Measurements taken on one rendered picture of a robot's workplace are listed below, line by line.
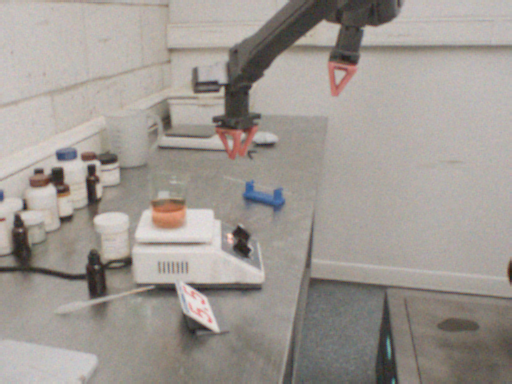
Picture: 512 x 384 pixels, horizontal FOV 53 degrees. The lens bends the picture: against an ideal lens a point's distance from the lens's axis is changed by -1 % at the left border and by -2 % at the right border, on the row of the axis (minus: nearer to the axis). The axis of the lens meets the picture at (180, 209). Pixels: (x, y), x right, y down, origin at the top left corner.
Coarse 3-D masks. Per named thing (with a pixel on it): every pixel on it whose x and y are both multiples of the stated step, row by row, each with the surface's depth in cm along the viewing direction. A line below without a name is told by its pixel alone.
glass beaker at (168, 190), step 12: (156, 180) 81; (168, 180) 82; (180, 180) 81; (156, 192) 77; (168, 192) 76; (180, 192) 77; (156, 204) 77; (168, 204) 77; (180, 204) 77; (156, 216) 78; (168, 216) 77; (180, 216) 78; (156, 228) 79; (168, 228) 78; (180, 228) 79
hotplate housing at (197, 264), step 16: (144, 256) 78; (160, 256) 77; (176, 256) 77; (192, 256) 77; (208, 256) 77; (224, 256) 77; (144, 272) 78; (160, 272) 78; (176, 272) 78; (192, 272) 78; (208, 272) 78; (224, 272) 78; (240, 272) 77; (256, 272) 78
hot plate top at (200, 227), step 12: (144, 216) 85; (192, 216) 84; (204, 216) 84; (144, 228) 80; (192, 228) 80; (204, 228) 79; (144, 240) 77; (156, 240) 77; (168, 240) 77; (180, 240) 77; (192, 240) 77; (204, 240) 76
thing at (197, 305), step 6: (186, 288) 74; (186, 294) 71; (192, 294) 73; (198, 294) 75; (186, 300) 69; (192, 300) 71; (198, 300) 73; (204, 300) 74; (192, 306) 69; (198, 306) 71; (204, 306) 72; (192, 312) 67; (198, 312) 69; (204, 312) 70; (204, 318) 68; (210, 318) 70; (210, 324) 68
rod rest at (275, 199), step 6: (252, 180) 119; (246, 186) 118; (252, 186) 120; (246, 192) 119; (252, 192) 119; (258, 192) 119; (264, 192) 119; (276, 192) 113; (282, 192) 114; (252, 198) 117; (258, 198) 116; (264, 198) 115; (270, 198) 115; (276, 198) 113; (282, 198) 115; (270, 204) 114; (276, 204) 113
